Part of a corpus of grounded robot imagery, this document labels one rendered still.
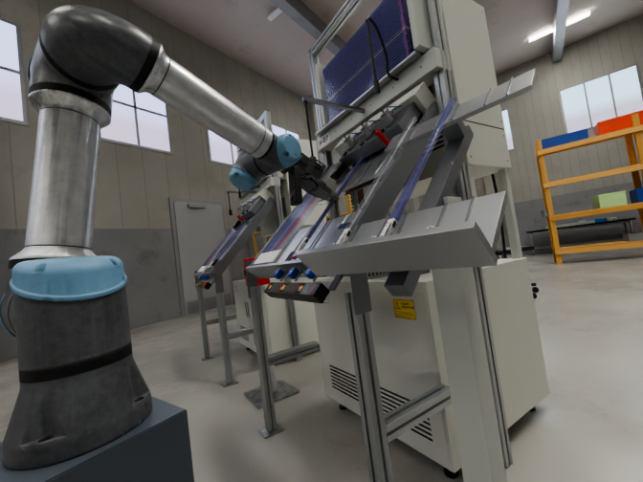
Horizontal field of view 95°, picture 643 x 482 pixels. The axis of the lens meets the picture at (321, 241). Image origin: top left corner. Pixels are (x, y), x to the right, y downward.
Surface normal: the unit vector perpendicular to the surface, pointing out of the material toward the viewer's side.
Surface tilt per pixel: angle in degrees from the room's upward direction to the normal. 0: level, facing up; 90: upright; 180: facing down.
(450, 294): 90
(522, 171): 90
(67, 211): 90
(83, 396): 72
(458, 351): 90
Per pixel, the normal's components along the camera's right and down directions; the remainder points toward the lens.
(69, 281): 0.58, -0.16
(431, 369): -0.84, 0.08
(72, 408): 0.44, -0.41
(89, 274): 0.80, -0.18
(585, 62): -0.59, 0.04
